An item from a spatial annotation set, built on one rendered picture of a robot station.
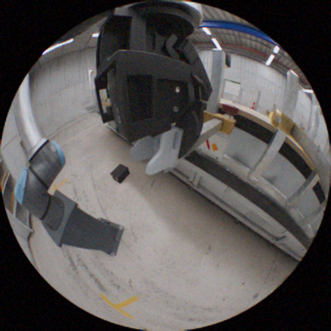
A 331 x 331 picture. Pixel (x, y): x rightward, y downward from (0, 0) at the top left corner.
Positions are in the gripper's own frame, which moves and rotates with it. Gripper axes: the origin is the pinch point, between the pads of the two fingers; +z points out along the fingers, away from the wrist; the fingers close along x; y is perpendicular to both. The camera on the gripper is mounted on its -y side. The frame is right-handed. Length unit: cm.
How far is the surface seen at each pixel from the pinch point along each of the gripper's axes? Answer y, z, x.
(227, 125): -25.2, -3.3, 3.2
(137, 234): 20, 83, -14
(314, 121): -348, -109, 247
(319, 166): -6.0, -11.5, 23.5
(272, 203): -24.1, 13.2, 34.9
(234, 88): -724, -93, -118
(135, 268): 42, 84, 8
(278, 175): -48, 12, 41
